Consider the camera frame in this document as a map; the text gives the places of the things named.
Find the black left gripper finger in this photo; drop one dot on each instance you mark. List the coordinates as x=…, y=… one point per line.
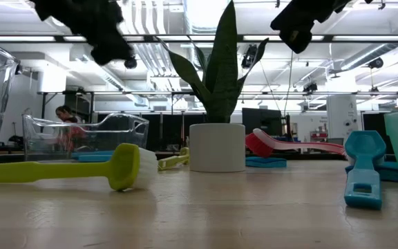
x=111, y=50

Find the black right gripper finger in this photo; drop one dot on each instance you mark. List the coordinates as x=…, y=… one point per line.
x=294, y=36

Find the light blue sponge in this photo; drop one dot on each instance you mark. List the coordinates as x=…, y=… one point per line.
x=95, y=158
x=93, y=153

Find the red dish brush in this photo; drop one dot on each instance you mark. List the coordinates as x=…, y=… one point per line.
x=264, y=143

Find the small yellow-green dish brush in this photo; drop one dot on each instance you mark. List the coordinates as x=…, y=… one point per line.
x=173, y=161

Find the snake plant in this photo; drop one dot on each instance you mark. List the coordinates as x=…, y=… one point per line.
x=218, y=148

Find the large yellow-green dish brush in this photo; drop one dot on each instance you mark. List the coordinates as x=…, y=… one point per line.
x=47, y=172

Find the blue dish brush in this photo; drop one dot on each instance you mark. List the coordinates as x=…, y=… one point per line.
x=363, y=186

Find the person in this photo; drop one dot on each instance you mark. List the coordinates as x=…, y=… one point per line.
x=66, y=115

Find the black monitor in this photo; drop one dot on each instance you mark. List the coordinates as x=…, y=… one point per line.
x=261, y=121

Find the white pillar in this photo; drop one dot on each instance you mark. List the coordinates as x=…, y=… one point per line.
x=342, y=121

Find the black ceiling camera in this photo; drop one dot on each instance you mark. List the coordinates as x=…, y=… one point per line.
x=130, y=63
x=376, y=63

